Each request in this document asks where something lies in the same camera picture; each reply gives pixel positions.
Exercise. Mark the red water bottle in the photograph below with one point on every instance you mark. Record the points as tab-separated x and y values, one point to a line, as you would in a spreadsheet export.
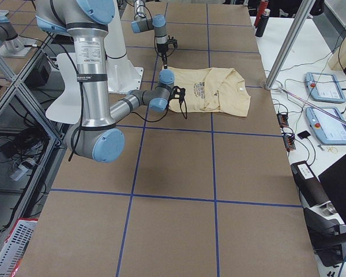
261	8

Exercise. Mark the beige long-sleeve printed shirt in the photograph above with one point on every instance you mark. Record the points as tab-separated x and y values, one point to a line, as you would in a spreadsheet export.
213	90

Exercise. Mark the brown paper table cover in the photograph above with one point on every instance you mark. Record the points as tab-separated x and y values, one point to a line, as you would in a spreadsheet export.
210	195

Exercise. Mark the aluminium frame post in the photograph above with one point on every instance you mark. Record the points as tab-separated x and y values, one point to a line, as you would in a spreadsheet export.
289	41

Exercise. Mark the black computer monitor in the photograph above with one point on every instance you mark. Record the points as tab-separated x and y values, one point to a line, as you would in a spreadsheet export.
333	181

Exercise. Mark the far blue teach pendant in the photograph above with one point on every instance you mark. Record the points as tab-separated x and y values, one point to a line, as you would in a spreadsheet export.
324	87

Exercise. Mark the near blue teach pendant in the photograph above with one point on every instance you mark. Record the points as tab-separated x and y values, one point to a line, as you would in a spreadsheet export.
327	130

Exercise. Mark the black insulated bottle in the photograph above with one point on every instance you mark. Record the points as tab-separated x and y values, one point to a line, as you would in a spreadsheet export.
262	23

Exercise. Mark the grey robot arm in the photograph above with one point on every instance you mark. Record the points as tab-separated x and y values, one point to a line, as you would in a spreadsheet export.
144	21
95	136

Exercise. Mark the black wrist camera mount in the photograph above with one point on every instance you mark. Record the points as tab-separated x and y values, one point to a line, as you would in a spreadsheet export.
172	42

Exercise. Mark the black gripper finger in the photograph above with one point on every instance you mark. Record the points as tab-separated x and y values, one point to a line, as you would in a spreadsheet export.
164	59

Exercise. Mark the blue teach pendant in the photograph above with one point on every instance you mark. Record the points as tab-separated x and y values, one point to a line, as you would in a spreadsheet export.
324	87
327	130

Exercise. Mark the black label printer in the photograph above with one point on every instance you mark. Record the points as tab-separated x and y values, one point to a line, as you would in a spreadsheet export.
308	184

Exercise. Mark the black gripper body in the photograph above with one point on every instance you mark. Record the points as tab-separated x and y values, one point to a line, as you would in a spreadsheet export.
161	48
176	93

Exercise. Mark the white perforated basket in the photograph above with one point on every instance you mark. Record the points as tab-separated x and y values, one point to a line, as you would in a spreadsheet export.
15	246

